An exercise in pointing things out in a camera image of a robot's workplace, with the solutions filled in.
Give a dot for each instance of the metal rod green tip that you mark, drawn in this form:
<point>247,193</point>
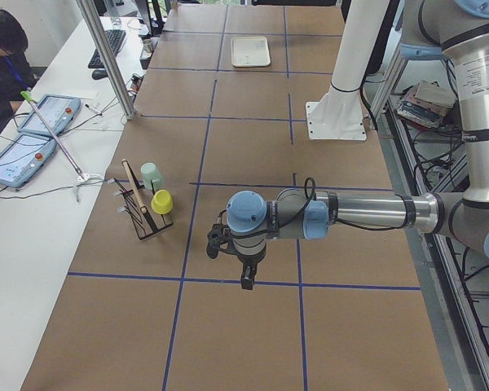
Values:
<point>27,97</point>

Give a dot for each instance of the person in black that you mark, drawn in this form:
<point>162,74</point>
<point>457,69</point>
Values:
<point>16,75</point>

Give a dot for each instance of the lower teach pendant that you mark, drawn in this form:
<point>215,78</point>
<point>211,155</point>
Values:
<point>26,154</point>

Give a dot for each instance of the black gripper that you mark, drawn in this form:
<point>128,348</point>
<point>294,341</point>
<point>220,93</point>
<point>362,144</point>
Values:
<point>248,261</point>

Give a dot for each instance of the green cup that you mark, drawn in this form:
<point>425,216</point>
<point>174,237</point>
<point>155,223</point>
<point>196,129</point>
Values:
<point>152,177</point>

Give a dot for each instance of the black marker pen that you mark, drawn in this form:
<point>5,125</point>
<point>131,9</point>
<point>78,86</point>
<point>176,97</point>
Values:
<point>94,110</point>

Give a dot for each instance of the aluminium frame post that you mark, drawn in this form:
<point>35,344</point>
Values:
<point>94,24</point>

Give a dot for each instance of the stack of books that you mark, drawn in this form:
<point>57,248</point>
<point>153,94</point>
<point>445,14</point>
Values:
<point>426,104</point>

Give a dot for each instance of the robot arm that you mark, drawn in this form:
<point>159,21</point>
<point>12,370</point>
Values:
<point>458,30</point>

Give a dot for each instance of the teach pendant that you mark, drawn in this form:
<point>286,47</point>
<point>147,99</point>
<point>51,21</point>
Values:
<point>58,110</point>
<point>26,154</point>

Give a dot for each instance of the small metal cup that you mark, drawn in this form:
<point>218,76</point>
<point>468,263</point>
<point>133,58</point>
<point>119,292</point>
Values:
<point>147,45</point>

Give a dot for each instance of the yellow cup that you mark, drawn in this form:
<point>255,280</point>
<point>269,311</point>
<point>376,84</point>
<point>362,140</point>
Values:
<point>162,202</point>

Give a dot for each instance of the black wire cup rack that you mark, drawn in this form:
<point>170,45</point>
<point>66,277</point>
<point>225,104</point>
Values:
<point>137,205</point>

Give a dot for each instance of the black computer mouse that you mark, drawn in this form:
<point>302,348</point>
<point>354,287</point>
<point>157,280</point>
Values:
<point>99,74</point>

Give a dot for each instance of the cream bear tray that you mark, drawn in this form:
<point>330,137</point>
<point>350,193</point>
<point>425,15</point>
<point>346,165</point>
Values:
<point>250,52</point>

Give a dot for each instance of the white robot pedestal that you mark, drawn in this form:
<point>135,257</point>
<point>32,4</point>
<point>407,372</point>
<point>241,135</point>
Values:
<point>338,115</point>

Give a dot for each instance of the upper teach pendant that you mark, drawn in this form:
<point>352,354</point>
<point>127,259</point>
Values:
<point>58,110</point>

